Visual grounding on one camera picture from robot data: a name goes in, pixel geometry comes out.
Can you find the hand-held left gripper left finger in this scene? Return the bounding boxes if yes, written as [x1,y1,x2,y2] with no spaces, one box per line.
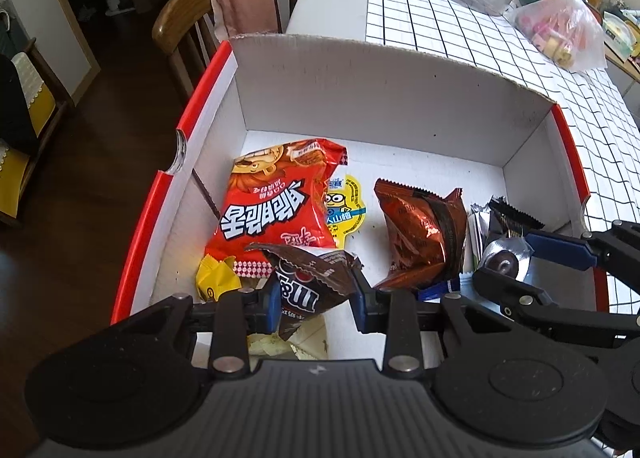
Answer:
[125,280,282,380]

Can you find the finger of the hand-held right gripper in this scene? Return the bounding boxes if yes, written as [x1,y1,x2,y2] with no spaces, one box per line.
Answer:
[471,265,640,345]
[524,219,640,285]

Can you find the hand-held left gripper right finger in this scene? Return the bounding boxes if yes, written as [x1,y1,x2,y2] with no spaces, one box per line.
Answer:
[349,268,502,375]

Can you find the pale yellow snack packet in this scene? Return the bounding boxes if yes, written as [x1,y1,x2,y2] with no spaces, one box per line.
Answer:
[246,315,329,362]

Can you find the small silver chocolate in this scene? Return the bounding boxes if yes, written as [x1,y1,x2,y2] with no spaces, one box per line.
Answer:
[476,236,532,282]

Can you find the brown chocolate candy packet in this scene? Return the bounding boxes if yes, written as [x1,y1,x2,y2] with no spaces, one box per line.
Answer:
[244,242,364,342]

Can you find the black snack packet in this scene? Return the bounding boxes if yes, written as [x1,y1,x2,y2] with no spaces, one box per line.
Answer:
[486,195,547,235]

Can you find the small yellow candy packet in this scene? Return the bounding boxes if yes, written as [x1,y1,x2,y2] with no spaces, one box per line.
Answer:
[195,254,242,302]

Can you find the silver foil packet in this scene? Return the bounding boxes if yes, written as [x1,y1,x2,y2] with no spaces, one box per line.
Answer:
[466,202,502,275]

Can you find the white blue snack packet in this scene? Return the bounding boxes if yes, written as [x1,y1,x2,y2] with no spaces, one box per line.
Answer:
[416,273,477,302]

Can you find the reddish brown foil packet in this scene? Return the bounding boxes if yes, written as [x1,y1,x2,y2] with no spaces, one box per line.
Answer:
[372,177,469,292]

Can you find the yellow cartoon snack packet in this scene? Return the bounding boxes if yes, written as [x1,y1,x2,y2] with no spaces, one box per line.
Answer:
[322,173,369,252]

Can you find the red snack bag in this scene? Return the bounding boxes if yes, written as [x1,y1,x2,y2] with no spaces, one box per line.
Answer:
[203,137,349,280]

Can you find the red cardboard box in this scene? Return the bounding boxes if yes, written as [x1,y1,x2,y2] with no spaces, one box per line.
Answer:
[110,33,609,370]

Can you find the clear plastic bag pink contents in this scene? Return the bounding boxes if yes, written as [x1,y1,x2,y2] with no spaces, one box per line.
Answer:
[511,0,609,73]

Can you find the tissue pack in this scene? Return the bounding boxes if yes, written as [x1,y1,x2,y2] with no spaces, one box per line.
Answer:
[601,10,639,57]

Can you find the white checked tablecloth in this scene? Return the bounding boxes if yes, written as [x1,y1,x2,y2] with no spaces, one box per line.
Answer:
[364,0,640,315]

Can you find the chair with yellow cushion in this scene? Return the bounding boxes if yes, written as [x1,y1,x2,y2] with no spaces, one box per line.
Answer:
[0,37,72,230]

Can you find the curved wooden chair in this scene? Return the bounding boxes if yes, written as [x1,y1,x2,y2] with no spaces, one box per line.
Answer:
[151,0,309,100]

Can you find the black garment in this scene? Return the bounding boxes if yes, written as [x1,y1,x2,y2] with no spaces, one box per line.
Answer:
[0,54,39,155]

